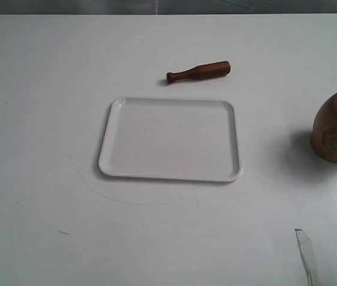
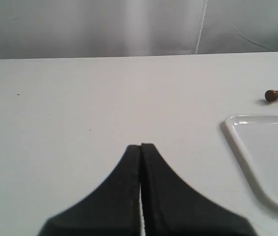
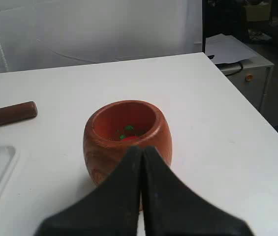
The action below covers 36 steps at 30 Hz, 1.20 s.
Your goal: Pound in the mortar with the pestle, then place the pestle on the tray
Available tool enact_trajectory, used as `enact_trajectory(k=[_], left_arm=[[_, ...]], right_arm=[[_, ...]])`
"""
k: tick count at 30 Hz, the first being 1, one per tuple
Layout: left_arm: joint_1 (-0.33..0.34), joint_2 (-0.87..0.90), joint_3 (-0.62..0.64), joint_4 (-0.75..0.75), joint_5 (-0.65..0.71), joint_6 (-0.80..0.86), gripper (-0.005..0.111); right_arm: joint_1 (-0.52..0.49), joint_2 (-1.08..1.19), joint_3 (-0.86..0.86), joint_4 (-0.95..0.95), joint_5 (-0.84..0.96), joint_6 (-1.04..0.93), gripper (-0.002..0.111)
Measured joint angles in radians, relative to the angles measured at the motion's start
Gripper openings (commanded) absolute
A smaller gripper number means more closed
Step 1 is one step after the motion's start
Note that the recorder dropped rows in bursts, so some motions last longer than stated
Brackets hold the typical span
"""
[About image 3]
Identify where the dark red object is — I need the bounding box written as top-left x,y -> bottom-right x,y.
121,136 -> 139,142

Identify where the small dark green object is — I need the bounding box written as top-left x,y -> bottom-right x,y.
115,125 -> 136,141

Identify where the brown wooden utensil handle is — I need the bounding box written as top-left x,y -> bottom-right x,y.
0,101 -> 38,125

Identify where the round wooden holder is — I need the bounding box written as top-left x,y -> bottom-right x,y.
83,100 -> 172,185

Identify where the white paper sheet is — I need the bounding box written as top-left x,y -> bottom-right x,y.
205,34 -> 257,64

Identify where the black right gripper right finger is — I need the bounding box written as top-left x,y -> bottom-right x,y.
142,146 -> 253,236

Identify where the grey metal cabinet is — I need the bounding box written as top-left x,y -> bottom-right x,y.
215,49 -> 274,116

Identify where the black cable on cabinet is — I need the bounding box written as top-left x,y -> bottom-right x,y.
206,54 -> 244,76

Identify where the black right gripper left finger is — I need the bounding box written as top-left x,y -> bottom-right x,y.
36,147 -> 143,236

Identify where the white fabric backdrop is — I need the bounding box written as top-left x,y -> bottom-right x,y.
0,0 -> 204,73

